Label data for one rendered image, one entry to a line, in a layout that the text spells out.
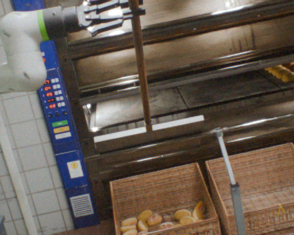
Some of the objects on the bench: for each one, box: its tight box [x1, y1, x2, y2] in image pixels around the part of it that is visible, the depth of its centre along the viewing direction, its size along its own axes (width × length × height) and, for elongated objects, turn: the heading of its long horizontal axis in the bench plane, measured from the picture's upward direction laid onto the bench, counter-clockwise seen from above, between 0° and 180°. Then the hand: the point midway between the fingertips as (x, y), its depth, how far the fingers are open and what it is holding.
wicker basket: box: [205, 143, 294, 235], centre depth 273 cm, size 49×56×28 cm
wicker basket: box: [110, 162, 221, 235], centre depth 272 cm, size 49×56×28 cm
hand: (133, 8), depth 141 cm, fingers closed on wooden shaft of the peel, 3 cm apart
